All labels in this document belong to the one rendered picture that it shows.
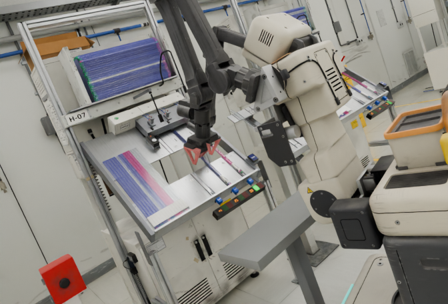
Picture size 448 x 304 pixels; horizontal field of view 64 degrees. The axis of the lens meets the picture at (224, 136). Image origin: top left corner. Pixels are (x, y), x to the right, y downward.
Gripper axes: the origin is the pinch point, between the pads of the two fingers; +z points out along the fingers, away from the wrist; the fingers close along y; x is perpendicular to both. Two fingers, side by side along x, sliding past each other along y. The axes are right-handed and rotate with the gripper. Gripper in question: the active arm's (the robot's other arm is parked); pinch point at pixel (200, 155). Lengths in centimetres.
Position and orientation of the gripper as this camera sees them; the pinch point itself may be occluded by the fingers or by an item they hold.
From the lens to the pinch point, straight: 198.6
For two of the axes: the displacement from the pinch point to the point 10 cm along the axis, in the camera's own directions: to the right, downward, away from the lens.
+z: -1.5, 7.3, 6.6
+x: 6.5, 5.8, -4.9
